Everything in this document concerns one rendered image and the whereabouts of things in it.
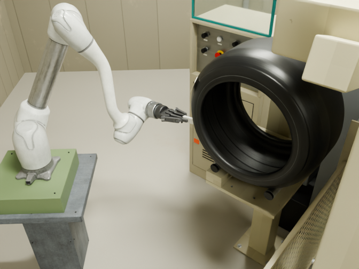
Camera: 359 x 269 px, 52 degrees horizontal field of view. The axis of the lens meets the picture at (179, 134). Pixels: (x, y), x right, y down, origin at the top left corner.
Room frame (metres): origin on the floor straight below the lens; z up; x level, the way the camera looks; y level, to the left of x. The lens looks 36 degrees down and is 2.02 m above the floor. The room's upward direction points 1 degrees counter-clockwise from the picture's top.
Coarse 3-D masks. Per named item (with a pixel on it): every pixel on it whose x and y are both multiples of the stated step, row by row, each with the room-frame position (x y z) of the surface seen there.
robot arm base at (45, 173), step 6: (54, 156) 1.54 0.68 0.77; (54, 162) 1.49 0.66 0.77; (42, 168) 1.41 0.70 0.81; (48, 168) 1.43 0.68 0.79; (54, 168) 1.46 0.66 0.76; (18, 174) 1.41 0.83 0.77; (24, 174) 1.40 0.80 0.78; (30, 174) 1.38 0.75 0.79; (36, 174) 1.39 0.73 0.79; (42, 174) 1.40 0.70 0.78; (48, 174) 1.40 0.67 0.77; (30, 180) 1.35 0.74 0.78; (48, 180) 1.37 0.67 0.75
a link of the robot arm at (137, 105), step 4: (132, 100) 1.72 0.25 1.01; (136, 100) 1.70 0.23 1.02; (140, 100) 1.69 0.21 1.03; (144, 100) 1.68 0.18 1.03; (148, 100) 1.69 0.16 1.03; (152, 100) 1.70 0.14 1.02; (128, 104) 1.73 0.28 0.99; (132, 104) 1.69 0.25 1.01; (136, 104) 1.68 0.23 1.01; (140, 104) 1.67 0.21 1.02; (144, 104) 1.66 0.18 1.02; (132, 108) 1.66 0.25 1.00; (136, 108) 1.65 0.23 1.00; (140, 108) 1.65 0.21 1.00; (144, 108) 1.65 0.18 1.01; (128, 112) 1.66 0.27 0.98; (132, 112) 1.64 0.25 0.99; (136, 112) 1.63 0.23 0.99; (140, 112) 1.64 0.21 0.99; (144, 112) 1.64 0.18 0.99; (140, 116) 1.62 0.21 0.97; (144, 116) 1.64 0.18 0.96; (144, 120) 1.63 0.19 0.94
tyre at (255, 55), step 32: (224, 64) 1.25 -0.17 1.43; (256, 64) 1.18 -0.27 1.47; (288, 64) 1.17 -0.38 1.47; (192, 96) 1.35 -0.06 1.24; (224, 96) 1.54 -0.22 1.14; (288, 96) 1.07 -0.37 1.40; (320, 96) 1.10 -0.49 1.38; (224, 128) 1.45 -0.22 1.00; (256, 128) 1.45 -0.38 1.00; (320, 128) 1.03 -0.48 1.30; (224, 160) 1.22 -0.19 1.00; (256, 160) 1.32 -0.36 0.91; (288, 160) 1.03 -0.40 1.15; (320, 160) 1.02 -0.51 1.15
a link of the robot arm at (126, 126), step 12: (96, 48) 1.60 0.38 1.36; (96, 60) 1.60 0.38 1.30; (108, 72) 1.61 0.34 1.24; (108, 84) 1.59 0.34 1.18; (108, 96) 1.58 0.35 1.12; (108, 108) 1.56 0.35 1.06; (120, 120) 1.56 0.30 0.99; (132, 120) 1.58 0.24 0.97; (120, 132) 1.54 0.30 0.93; (132, 132) 1.55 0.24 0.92
